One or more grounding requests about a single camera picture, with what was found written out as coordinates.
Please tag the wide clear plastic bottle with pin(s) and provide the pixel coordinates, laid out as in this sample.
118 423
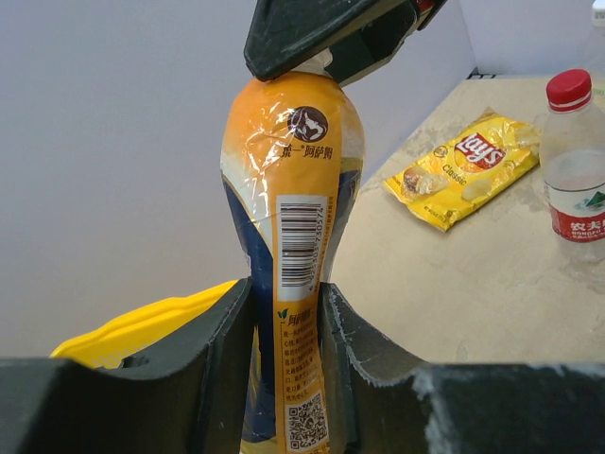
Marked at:
595 46

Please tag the yellow chips bag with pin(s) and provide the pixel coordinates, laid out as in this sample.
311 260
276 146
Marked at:
458 177

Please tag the red label water bottle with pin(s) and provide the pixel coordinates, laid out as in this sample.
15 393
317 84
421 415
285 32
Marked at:
572 163

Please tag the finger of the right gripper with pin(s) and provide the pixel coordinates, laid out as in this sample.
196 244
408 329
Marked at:
376 43
284 34

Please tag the red bottle cap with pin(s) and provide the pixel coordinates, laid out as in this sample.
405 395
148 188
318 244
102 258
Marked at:
569 90

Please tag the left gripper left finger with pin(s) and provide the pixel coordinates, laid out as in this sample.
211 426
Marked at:
185 393

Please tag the yellow plastic shopping basket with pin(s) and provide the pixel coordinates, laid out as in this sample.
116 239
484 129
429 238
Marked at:
136 330

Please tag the orange juice bottle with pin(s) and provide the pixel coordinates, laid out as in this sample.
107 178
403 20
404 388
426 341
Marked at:
291 162

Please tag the small white bottle cap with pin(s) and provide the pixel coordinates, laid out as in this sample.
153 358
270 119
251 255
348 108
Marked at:
317 64

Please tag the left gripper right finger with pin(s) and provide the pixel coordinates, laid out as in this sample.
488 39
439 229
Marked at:
383 399

